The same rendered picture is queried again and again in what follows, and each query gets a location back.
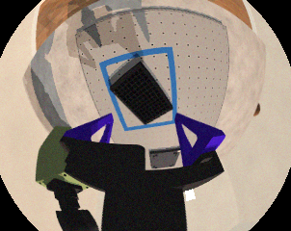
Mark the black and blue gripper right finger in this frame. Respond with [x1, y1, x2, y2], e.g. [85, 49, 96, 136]
[174, 113, 225, 167]

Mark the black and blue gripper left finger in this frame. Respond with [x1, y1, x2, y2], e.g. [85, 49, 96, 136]
[64, 114, 114, 143]

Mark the blue taped rectangle outline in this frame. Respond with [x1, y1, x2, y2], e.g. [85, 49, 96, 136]
[99, 47, 177, 131]

